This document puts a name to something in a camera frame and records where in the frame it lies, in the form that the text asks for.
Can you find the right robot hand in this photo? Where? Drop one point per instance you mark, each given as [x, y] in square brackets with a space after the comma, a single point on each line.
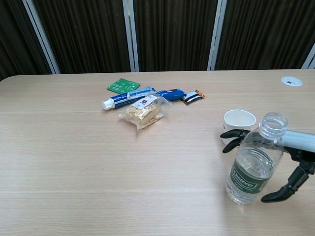
[299, 141]

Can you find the transparent plastic water bottle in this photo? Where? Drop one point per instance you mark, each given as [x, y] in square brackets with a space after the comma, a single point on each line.
[248, 172]

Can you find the white paper cup blue flower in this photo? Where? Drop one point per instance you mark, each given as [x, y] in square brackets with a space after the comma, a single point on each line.
[240, 121]

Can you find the dark pleated partition panel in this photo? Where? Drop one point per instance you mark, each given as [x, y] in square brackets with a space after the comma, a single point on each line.
[265, 34]
[14, 37]
[86, 37]
[174, 37]

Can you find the black orange snack bar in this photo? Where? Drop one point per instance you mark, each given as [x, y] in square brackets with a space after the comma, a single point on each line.
[192, 97]

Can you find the blue cookie pack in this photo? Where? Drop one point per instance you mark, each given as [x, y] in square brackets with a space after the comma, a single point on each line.
[173, 94]

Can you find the clear bag of biscuits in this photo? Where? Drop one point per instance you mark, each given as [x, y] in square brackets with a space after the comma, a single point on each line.
[144, 113]

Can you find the blue white toothpaste tube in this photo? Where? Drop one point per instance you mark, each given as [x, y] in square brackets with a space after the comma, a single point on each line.
[120, 99]

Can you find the green sachet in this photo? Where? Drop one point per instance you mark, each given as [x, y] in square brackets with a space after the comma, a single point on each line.
[123, 86]

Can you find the white partition frame post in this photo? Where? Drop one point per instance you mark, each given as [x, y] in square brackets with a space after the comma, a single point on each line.
[216, 37]
[41, 37]
[310, 57]
[131, 37]

